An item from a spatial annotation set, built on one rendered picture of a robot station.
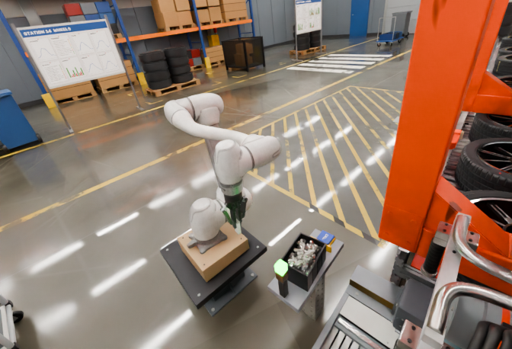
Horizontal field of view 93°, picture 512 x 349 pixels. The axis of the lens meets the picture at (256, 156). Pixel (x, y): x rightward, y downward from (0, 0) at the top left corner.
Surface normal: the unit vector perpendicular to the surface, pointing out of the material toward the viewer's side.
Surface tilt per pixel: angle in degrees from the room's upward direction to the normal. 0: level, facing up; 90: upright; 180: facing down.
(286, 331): 0
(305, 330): 0
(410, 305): 0
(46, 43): 90
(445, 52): 90
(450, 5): 90
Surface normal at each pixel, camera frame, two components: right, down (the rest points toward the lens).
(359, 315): -0.12, -0.86
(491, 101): -0.67, 0.44
